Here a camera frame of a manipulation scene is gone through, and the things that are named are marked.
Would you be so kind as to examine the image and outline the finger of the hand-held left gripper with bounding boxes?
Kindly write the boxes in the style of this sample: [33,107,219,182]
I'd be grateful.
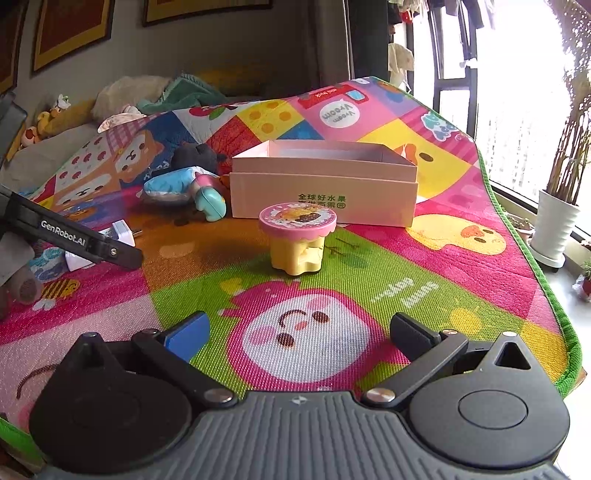
[90,233,145,271]

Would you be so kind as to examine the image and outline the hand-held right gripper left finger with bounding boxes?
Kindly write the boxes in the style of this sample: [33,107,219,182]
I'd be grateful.
[65,310,237,411]

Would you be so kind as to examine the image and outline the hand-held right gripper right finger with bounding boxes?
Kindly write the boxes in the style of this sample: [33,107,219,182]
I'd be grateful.
[361,312,536,411]

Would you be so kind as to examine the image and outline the white charger plug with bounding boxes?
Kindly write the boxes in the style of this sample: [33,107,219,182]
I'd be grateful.
[99,220,137,248]

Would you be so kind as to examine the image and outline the grey plush toy brown paws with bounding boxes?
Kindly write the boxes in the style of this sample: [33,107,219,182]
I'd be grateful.
[0,231,45,308]

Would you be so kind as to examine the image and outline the blue and white soft toy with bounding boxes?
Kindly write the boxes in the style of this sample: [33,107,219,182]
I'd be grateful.
[142,167,218,206]

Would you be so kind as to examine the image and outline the teal and pink plastic toy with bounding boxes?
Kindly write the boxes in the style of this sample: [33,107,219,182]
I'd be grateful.
[196,175,228,223]

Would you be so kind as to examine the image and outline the dark grey plush toy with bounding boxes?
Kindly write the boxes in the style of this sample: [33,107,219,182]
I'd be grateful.
[172,142,227,175]

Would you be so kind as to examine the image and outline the yellow toy with pink lid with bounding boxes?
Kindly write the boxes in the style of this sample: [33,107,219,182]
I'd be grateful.
[259,202,337,277]

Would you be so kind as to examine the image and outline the pink cardboard box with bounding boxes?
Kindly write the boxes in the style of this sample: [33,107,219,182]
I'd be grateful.
[230,140,419,228]

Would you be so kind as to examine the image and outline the blue tissue packet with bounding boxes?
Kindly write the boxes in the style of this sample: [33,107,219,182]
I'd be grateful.
[28,247,71,283]

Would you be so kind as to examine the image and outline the colourful cartoon play mat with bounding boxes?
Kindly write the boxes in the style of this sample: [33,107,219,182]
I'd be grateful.
[0,76,583,462]

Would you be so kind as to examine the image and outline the grey cushion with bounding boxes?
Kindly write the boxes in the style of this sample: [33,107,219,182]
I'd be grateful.
[0,122,100,195]

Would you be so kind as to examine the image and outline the yellow plush toy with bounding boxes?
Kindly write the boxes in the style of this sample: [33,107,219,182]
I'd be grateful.
[37,95,95,139]

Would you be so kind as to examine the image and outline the white and pink cloth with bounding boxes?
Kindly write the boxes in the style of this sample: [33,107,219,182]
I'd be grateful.
[98,105,148,134]

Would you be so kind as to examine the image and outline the beige pillow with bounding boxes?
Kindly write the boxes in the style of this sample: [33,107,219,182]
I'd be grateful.
[91,75,171,121]

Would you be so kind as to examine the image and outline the green towel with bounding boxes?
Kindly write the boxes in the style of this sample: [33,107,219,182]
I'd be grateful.
[136,74,227,116]

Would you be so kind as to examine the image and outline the palm plant in white pot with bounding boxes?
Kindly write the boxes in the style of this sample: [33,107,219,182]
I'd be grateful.
[529,0,591,269]

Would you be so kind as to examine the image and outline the small plant in red pot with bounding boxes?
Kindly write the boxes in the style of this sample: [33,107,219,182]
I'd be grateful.
[573,261,591,302]

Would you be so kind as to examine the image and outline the yellow pillow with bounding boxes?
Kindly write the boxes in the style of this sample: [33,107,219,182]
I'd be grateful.
[198,65,259,89]

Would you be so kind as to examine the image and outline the hanging beige cloth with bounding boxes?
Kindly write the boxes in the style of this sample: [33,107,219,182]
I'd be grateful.
[388,42,415,88]

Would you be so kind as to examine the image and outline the dark curtain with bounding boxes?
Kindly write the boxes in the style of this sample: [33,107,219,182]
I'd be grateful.
[346,0,393,80]

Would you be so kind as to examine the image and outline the hanging clothes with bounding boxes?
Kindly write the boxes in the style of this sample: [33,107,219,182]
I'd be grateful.
[388,0,497,31]

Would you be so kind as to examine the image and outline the framed wall picture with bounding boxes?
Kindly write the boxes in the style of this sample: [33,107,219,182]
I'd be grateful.
[142,0,273,27]
[31,0,115,75]
[0,0,28,95]

